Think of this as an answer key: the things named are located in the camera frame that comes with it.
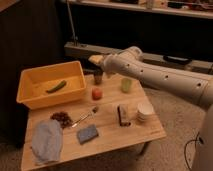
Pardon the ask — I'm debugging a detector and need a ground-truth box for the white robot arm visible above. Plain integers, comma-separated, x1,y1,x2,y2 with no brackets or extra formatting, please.
89,46,213,171

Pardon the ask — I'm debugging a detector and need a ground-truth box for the grey low shelf bench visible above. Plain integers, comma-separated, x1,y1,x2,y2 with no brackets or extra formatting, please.
64,42,213,75

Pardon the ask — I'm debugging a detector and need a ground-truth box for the green pepper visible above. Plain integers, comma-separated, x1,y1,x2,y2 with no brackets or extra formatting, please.
46,80,67,93

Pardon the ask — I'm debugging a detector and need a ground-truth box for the yellow plastic tray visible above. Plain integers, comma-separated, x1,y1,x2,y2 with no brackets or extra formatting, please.
16,61,86,109

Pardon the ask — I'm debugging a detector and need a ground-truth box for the stack of white bowls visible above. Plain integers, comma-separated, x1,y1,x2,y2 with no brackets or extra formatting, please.
137,103,154,121

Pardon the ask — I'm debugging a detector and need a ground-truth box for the upper wooden shelf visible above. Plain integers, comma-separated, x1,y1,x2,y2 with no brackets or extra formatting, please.
60,0,213,19

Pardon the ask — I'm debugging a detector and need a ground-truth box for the black cable on floor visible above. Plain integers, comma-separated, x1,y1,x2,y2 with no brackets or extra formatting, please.
183,132,204,171

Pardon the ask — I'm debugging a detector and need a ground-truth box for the blue sponge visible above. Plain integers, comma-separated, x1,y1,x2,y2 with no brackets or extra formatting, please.
77,125,99,144

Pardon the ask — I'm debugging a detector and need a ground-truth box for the grey blue cloth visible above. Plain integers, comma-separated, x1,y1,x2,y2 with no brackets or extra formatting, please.
31,119,63,165

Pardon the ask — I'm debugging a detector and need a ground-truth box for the brown chalkboard eraser block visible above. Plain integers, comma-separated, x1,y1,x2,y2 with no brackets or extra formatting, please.
117,104,131,126

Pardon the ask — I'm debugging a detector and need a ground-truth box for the dark grey cup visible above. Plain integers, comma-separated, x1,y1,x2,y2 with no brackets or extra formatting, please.
93,70,103,85

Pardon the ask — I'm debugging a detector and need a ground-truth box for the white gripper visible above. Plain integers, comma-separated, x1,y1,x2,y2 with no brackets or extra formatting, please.
89,51,136,78

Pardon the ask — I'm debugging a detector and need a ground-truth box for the black flat device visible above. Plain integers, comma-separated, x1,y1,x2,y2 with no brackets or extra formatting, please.
163,55,192,65

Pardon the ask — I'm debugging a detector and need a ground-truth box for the wooden table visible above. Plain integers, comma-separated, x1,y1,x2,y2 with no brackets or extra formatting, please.
21,75,166,171

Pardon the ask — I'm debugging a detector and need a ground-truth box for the light green cup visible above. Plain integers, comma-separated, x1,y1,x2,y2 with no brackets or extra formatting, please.
121,78,132,93

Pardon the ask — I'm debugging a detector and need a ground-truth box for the metal pole stand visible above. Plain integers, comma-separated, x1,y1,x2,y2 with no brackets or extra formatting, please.
66,0,78,46

